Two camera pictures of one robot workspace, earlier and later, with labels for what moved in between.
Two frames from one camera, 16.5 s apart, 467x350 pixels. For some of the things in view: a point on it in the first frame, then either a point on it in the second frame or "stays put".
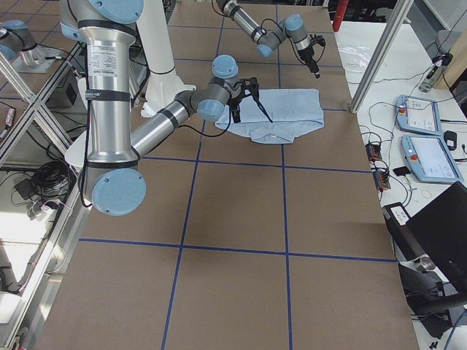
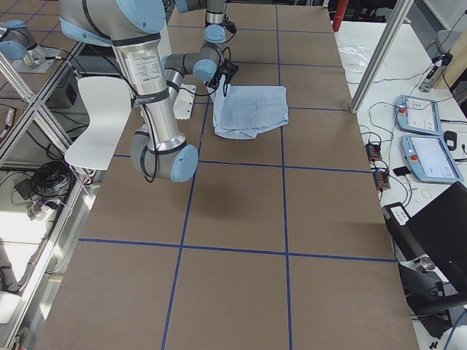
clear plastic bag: x=355 y=57 stays put
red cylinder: x=341 y=10 stays put
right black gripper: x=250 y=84 -> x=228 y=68
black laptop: x=438 y=231 stays put
